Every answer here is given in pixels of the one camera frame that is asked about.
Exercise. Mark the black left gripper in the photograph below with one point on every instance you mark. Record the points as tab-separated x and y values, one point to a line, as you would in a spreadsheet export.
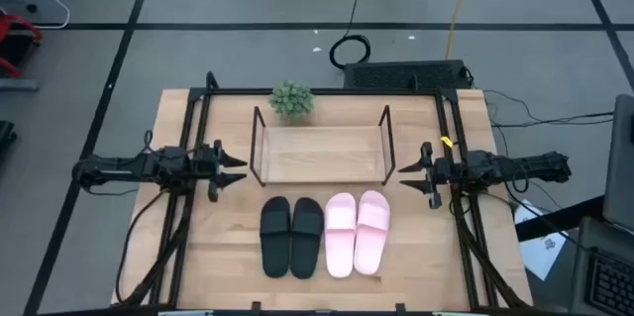
205	170

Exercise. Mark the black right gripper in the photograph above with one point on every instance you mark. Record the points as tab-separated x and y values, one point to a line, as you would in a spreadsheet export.
443	172

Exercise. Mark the pink rubber slide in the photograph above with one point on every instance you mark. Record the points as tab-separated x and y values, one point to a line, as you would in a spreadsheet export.
340	237
371	232

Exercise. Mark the black rubber slide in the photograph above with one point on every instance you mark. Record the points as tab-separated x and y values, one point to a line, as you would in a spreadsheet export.
276	237
307	237

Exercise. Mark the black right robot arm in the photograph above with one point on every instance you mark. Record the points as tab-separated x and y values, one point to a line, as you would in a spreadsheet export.
525	167

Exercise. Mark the yellow tape tag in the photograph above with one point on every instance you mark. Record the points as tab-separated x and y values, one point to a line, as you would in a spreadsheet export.
447	141

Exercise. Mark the green succulent in white pot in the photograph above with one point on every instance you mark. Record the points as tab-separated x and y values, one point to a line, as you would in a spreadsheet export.
292	99

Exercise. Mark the white paper sheet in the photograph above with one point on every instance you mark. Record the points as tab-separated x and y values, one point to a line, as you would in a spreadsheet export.
545	251

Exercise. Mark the black table beam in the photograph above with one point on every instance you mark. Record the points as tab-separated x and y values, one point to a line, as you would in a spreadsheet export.
560	219

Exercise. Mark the grey monitor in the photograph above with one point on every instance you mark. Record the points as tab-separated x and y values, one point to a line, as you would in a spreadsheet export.
621	167

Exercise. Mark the grey laptop with keyboard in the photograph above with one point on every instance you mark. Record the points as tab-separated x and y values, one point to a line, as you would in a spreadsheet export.
604	276

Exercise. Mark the red framed black object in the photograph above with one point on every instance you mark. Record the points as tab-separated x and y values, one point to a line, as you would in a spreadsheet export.
10	24

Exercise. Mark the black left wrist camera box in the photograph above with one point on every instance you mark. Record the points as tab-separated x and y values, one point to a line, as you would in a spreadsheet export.
176	154

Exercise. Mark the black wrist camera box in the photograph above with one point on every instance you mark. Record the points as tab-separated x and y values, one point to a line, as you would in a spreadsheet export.
478	159
176	154

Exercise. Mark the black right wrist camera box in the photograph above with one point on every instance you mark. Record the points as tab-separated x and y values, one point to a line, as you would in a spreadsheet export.
478	159

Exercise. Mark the wooden shelf with black frame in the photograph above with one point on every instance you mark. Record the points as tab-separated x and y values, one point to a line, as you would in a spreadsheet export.
322	155

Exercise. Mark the black aluminium rig frame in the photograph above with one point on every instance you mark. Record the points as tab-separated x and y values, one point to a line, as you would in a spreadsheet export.
322	91

